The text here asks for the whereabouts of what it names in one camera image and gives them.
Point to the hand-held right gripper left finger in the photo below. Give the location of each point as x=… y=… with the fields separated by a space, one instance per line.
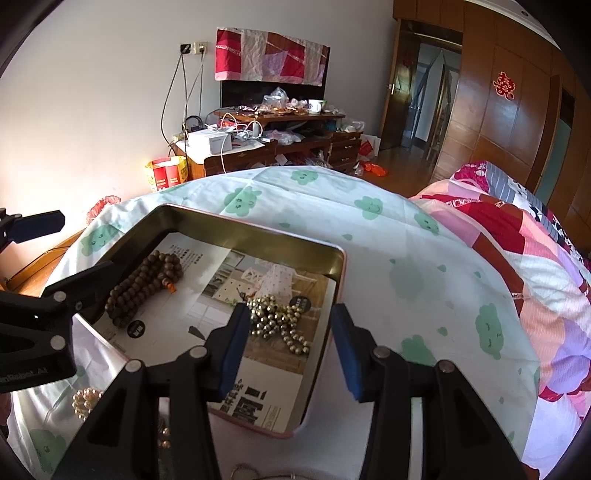
x=235 y=344

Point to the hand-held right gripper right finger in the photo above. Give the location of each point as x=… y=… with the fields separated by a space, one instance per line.
x=344 y=353

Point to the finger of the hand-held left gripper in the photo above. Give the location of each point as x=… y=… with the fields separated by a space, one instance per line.
x=78 y=286
x=39 y=227

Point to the gold metal tin box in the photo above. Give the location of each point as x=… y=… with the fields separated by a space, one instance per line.
x=258 y=235

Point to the red plastic bag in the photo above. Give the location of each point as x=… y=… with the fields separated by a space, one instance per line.
x=104 y=205

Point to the printed paper leaflet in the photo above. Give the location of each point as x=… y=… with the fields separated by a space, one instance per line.
x=184 y=295

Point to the yellow red bag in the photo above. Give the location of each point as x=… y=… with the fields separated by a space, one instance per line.
x=166 y=177

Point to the orange plastic bag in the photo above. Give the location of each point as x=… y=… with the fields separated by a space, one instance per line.
x=374 y=170

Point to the white cardboard box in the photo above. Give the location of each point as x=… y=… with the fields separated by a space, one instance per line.
x=207 y=143

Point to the wooden television cabinet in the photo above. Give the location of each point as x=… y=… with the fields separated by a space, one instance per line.
x=258 y=157

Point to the white red shopping bag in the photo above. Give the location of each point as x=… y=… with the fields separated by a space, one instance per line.
x=369 y=147

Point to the pink patchwork quilt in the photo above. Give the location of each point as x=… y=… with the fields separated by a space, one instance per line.
x=531 y=258

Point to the black television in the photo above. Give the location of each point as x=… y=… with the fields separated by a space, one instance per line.
x=240 y=94

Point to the white mug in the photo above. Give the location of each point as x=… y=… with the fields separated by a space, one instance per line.
x=316 y=107

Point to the clear plastic bag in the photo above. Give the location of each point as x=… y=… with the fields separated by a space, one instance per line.
x=276 y=98

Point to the wooden door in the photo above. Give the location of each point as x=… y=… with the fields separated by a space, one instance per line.
x=397 y=106

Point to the wooden wardrobe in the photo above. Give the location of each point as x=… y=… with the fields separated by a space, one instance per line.
x=508 y=124

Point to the red patchwork cover cloth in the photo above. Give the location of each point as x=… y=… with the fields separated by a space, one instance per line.
x=272 y=55

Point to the red paper sticker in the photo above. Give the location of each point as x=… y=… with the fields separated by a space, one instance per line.
x=504 y=85

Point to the black wall socket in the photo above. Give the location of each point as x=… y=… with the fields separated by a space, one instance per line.
x=185 y=48

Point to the white wall socket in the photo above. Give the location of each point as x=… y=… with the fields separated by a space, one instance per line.
x=199 y=47

